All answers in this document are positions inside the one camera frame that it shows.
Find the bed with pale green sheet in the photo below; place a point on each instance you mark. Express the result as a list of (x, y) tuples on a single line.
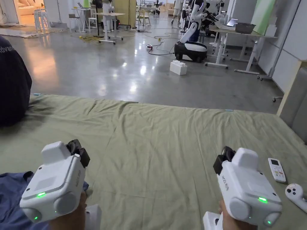
[(156, 148)]

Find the black standing fan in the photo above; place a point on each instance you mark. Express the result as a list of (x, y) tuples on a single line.
[(97, 19)]

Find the wooden top standing desk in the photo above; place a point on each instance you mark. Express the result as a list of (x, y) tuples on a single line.
[(109, 14)]

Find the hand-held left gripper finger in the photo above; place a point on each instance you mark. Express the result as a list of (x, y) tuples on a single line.
[(73, 146), (85, 157)]

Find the white desk with grey tub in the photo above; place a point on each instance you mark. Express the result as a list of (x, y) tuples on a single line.
[(239, 32)]

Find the blue shirt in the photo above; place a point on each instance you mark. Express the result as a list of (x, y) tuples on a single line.
[(12, 191)]

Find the grey padded headboard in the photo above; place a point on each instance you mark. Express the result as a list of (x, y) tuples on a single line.
[(298, 105)]

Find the white power strip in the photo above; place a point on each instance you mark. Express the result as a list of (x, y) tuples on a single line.
[(150, 47)]

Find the stack of white stools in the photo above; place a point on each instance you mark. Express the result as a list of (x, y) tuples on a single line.
[(42, 19)]

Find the person's right hand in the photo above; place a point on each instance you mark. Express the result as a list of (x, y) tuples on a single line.
[(227, 224)]

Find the person's left hand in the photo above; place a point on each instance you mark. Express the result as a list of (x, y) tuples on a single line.
[(69, 222)]

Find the white foam block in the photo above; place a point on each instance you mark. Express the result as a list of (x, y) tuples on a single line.
[(178, 68)]

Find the white and black wheeled robot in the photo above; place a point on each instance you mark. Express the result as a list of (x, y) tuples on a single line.
[(191, 48)]

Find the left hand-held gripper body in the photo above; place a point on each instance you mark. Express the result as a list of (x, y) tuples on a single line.
[(55, 184)]

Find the white remote control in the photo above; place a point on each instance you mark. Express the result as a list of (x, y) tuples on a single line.
[(277, 170)]

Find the beige sofa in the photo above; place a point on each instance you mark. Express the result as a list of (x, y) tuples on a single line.
[(28, 7)]

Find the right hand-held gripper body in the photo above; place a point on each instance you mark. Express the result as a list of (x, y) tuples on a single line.
[(247, 191)]

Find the white hand controller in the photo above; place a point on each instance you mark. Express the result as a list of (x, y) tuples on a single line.
[(296, 194)]

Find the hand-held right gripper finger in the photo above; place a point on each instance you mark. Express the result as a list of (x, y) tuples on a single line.
[(218, 165), (228, 153)]

